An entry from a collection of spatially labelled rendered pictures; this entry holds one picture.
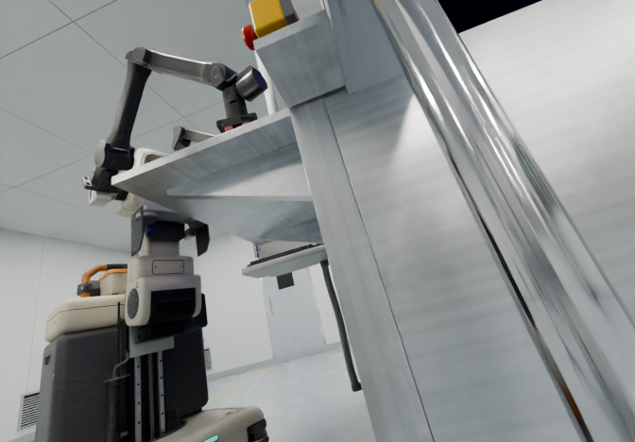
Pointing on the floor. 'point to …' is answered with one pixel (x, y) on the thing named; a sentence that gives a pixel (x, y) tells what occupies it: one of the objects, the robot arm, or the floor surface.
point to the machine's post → (354, 270)
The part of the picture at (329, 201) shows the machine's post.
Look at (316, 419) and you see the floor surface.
